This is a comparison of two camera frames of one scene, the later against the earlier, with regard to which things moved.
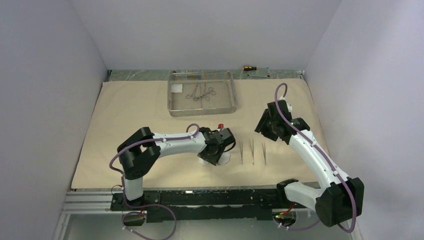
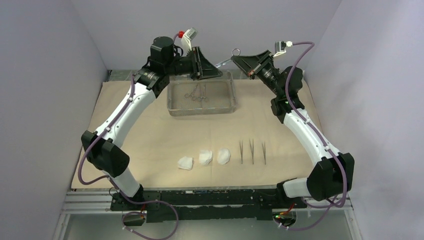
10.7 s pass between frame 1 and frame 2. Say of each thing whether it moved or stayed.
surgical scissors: moved
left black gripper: moved
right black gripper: moved
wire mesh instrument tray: stayed
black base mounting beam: stayed
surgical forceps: stayed
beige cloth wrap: stayed
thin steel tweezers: stayed
